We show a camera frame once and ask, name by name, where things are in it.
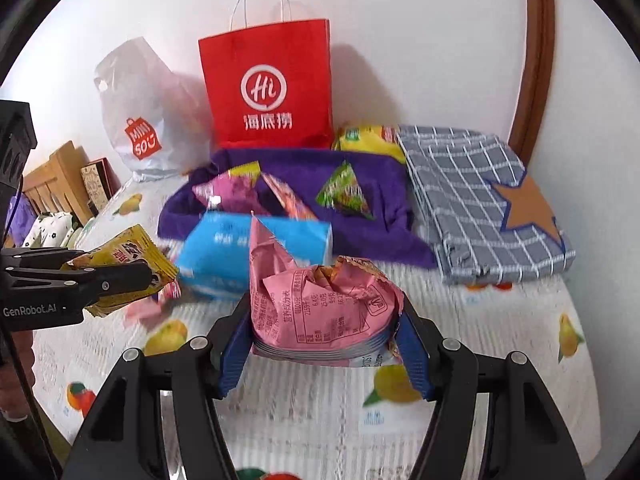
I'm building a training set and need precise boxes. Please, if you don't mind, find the floral white pillow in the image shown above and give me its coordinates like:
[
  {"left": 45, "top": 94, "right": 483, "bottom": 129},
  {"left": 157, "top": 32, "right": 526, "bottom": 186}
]
[{"left": 22, "top": 211, "right": 77, "bottom": 249}]

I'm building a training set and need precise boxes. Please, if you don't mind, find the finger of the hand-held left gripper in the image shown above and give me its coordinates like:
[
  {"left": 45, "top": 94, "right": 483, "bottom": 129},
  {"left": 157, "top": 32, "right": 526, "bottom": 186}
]
[
  {"left": 9, "top": 261, "right": 154, "bottom": 307},
  {"left": 7, "top": 248, "right": 87, "bottom": 269}
]

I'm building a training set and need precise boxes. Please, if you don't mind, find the grey checked cloth with star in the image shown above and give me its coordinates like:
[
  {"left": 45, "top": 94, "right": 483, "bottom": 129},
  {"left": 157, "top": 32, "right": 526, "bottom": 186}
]
[{"left": 396, "top": 125, "right": 577, "bottom": 287}]

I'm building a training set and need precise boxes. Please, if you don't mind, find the light pink snack packet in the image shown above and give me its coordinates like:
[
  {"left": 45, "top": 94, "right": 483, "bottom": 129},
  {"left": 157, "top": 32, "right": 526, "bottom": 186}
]
[{"left": 125, "top": 296, "right": 170, "bottom": 322}]

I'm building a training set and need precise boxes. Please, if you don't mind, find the person's left hand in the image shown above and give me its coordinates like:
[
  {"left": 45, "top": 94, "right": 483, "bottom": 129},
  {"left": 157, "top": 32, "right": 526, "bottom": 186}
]
[{"left": 0, "top": 331, "right": 35, "bottom": 422}]

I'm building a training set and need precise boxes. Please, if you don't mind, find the blue tissue pack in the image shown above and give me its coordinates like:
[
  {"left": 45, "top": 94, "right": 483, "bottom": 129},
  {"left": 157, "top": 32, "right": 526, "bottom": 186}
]
[{"left": 174, "top": 211, "right": 334, "bottom": 302}]

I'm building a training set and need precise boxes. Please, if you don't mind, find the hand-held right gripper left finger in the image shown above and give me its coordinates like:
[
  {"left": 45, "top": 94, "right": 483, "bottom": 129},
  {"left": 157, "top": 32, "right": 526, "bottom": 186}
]
[{"left": 60, "top": 292, "right": 253, "bottom": 480}]

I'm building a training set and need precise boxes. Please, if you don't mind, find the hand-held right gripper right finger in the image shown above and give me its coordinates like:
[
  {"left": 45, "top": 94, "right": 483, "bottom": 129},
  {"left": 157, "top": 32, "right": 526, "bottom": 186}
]
[{"left": 397, "top": 299, "right": 586, "bottom": 480}]

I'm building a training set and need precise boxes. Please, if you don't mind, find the purple cloth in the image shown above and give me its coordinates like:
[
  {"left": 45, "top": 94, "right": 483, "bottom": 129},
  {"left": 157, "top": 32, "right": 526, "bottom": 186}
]
[{"left": 7, "top": 194, "right": 40, "bottom": 247}]

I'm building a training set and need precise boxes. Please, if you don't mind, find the patterned brown box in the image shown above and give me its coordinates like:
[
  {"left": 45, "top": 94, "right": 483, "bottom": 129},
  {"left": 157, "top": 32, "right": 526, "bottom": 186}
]
[{"left": 80, "top": 158, "right": 124, "bottom": 212}]

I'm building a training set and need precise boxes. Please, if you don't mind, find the purple towel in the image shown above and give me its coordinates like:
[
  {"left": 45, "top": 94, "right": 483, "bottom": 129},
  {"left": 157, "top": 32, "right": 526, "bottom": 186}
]
[{"left": 157, "top": 147, "right": 439, "bottom": 270}]

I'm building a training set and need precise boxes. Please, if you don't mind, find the fruit print tablecloth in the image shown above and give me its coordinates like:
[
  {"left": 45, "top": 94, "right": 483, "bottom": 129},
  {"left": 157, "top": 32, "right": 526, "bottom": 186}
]
[{"left": 30, "top": 180, "right": 601, "bottom": 480}]

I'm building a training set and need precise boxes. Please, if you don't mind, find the red snack packet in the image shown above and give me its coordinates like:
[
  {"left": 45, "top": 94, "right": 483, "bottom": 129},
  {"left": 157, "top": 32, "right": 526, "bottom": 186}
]
[{"left": 260, "top": 173, "right": 319, "bottom": 222}]

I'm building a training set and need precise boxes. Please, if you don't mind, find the yellow chip bag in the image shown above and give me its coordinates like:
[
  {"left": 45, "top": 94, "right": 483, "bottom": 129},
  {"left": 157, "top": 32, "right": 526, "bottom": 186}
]
[{"left": 332, "top": 125, "right": 407, "bottom": 164}]

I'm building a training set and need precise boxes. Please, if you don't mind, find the red paper bag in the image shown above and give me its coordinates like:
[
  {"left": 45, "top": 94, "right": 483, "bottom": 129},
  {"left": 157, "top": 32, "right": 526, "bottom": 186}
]
[{"left": 198, "top": 0, "right": 334, "bottom": 151}]

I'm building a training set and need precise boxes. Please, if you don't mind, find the wooden headboard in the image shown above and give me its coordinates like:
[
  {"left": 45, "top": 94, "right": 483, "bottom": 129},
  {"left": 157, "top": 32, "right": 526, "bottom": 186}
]
[{"left": 22, "top": 141, "right": 97, "bottom": 226}]

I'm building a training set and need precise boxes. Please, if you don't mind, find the large pink snack packet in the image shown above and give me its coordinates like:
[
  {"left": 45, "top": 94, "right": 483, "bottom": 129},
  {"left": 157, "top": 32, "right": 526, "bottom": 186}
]
[{"left": 192, "top": 169, "right": 272, "bottom": 217}]

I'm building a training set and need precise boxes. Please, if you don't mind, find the green triangular snack packet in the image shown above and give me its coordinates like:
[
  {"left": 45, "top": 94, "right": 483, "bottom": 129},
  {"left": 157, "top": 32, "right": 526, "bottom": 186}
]
[{"left": 315, "top": 161, "right": 376, "bottom": 221}]

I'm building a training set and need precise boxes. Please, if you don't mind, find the yellow triangular snack packet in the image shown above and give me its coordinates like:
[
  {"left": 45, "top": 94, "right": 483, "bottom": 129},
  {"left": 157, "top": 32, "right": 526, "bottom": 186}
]
[{"left": 229, "top": 161, "right": 264, "bottom": 182}]

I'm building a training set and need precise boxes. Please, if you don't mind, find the white plastic shopping bag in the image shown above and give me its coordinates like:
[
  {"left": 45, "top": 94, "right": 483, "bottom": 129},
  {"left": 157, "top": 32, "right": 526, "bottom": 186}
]
[{"left": 94, "top": 37, "right": 213, "bottom": 184}]

